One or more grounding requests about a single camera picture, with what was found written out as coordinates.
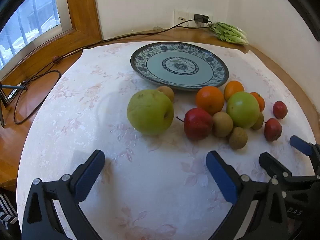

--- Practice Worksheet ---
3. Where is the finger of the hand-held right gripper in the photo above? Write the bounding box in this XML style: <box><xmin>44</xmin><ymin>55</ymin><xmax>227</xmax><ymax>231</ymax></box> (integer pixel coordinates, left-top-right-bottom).
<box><xmin>259</xmin><ymin>152</ymin><xmax>320</xmax><ymax>198</ymax></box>
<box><xmin>289</xmin><ymin>135</ymin><xmax>320</xmax><ymax>173</ymax></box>

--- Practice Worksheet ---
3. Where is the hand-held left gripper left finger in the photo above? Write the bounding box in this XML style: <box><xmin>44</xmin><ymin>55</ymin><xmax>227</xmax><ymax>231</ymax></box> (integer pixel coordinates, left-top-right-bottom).
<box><xmin>22</xmin><ymin>149</ymin><xmax>105</xmax><ymax>240</ymax></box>

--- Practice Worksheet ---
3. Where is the small red apple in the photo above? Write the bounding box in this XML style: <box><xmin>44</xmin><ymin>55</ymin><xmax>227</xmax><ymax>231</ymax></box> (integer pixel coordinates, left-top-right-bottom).
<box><xmin>264</xmin><ymin>118</ymin><xmax>283</xmax><ymax>142</ymax></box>
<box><xmin>272</xmin><ymin>101</ymin><xmax>288</xmax><ymax>119</ymax></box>

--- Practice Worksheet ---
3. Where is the blue patterned ceramic plate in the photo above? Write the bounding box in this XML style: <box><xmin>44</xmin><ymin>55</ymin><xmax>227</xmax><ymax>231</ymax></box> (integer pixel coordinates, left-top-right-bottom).
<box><xmin>130</xmin><ymin>41</ymin><xmax>229</xmax><ymax>92</ymax></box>

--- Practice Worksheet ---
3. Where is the large yellow-green apple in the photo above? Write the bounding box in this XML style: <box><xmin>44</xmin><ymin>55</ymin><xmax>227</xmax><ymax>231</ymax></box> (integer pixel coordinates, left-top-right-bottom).
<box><xmin>127</xmin><ymin>89</ymin><xmax>175</xmax><ymax>135</ymax></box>

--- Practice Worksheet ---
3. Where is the white power wall socket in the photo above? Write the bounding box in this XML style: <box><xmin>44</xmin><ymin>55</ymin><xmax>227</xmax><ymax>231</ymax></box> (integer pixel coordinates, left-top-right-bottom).
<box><xmin>189</xmin><ymin>12</ymin><xmax>213</xmax><ymax>28</ymax></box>

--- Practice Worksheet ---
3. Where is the window glass pane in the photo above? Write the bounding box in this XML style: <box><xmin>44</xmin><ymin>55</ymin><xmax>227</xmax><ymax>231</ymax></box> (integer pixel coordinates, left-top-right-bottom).
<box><xmin>0</xmin><ymin>0</ymin><xmax>62</xmax><ymax>70</ymax></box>

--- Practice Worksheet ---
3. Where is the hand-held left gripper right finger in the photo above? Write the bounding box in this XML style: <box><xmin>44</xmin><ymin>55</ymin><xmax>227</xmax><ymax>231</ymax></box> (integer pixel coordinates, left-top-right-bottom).
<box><xmin>206</xmin><ymin>151</ymin><xmax>290</xmax><ymax>240</ymax></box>

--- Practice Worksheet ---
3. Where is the small tangerine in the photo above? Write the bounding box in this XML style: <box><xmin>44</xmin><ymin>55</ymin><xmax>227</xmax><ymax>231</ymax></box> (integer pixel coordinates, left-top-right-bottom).
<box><xmin>250</xmin><ymin>92</ymin><xmax>265</xmax><ymax>113</ymax></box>

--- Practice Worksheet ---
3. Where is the yellowish orange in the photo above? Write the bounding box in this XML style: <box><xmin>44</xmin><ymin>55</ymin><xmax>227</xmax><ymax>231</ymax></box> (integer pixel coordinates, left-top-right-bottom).
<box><xmin>224</xmin><ymin>80</ymin><xmax>245</xmax><ymax>102</ymax></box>

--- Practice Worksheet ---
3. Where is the striped cloth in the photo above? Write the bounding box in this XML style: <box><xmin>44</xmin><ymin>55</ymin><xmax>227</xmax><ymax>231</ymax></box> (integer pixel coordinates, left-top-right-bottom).
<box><xmin>0</xmin><ymin>192</ymin><xmax>19</xmax><ymax>230</ymax></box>

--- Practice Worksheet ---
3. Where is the bagged green lettuce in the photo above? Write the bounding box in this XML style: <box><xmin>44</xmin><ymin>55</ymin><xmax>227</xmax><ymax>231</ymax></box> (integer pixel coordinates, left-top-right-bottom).
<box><xmin>209</xmin><ymin>22</ymin><xmax>249</xmax><ymax>45</ymax></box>

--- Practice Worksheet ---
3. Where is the small tripod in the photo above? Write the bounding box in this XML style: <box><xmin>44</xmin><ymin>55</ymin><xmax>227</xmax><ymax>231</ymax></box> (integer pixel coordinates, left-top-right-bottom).
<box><xmin>0</xmin><ymin>81</ymin><xmax>28</xmax><ymax>128</ymax></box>

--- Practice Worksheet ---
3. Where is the round green apple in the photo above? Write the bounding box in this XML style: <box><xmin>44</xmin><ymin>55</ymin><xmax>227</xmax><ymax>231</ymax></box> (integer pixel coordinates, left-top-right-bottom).
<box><xmin>226</xmin><ymin>92</ymin><xmax>260</xmax><ymax>129</ymax></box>

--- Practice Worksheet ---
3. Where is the white floral tablecloth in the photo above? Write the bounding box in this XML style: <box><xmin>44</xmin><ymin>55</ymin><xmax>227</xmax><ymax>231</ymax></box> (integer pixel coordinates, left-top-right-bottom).
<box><xmin>16</xmin><ymin>41</ymin><xmax>318</xmax><ymax>240</ymax></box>

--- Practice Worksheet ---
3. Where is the small brown kiwi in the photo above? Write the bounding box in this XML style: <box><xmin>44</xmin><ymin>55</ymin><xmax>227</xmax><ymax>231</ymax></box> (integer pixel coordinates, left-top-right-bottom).
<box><xmin>229</xmin><ymin>127</ymin><xmax>248</xmax><ymax>150</ymax></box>
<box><xmin>251</xmin><ymin>112</ymin><xmax>265</xmax><ymax>131</ymax></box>
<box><xmin>157</xmin><ymin>86</ymin><xmax>175</xmax><ymax>102</ymax></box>
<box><xmin>212</xmin><ymin>112</ymin><xmax>234</xmax><ymax>138</ymax></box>

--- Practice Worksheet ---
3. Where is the reddish orange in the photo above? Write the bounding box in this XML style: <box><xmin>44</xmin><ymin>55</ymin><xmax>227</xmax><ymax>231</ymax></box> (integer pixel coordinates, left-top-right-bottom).
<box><xmin>195</xmin><ymin>86</ymin><xmax>225</xmax><ymax>116</ymax></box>

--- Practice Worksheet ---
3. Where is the large red apple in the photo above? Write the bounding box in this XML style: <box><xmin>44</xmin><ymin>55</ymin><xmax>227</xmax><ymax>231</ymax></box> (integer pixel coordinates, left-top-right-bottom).
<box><xmin>176</xmin><ymin>108</ymin><xmax>214</xmax><ymax>141</ymax></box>

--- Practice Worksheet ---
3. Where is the wooden window frame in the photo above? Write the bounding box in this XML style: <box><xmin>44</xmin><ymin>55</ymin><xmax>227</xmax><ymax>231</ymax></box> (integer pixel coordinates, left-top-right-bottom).
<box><xmin>0</xmin><ymin>0</ymin><xmax>103</xmax><ymax>85</ymax></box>

